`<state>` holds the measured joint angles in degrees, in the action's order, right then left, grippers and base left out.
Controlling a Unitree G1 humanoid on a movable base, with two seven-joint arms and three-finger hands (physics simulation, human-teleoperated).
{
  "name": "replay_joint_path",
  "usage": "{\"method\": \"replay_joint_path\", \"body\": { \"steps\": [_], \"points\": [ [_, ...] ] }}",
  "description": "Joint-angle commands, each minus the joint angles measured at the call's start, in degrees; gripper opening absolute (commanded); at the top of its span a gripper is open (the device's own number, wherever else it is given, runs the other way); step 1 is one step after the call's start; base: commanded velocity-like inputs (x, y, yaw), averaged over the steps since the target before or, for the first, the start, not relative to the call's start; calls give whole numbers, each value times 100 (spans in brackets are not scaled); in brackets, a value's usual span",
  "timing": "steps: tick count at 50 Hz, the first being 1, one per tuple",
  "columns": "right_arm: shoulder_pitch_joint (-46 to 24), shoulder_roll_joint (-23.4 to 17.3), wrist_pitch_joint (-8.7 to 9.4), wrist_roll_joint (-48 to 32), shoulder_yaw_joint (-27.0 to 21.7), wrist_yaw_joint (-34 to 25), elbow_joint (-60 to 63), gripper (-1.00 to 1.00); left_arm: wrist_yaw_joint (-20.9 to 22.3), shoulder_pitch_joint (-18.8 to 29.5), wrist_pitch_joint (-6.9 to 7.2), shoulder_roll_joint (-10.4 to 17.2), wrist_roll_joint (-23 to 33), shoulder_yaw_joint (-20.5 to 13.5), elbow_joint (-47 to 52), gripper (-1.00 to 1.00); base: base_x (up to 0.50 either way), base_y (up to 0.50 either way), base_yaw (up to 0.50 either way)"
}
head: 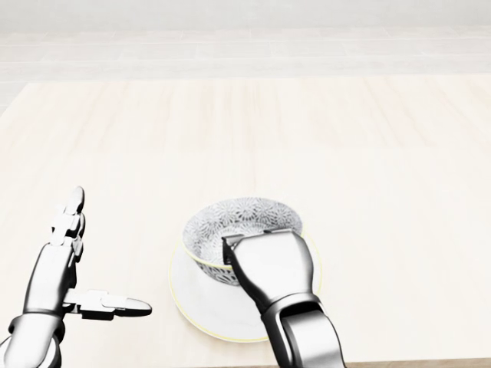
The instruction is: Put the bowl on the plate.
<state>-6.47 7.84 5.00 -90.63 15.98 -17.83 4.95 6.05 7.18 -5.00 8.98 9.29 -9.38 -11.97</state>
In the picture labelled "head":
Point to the white plate with yellow rim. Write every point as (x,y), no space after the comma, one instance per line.
(207,303)

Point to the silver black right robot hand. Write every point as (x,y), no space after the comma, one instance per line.
(274,264)

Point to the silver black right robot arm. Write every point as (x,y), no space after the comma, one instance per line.
(307,333)

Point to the black white patterned bowl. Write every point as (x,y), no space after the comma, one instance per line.
(230,226)

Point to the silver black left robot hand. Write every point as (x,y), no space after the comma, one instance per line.
(48,276)

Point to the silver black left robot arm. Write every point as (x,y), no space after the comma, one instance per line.
(28,341)

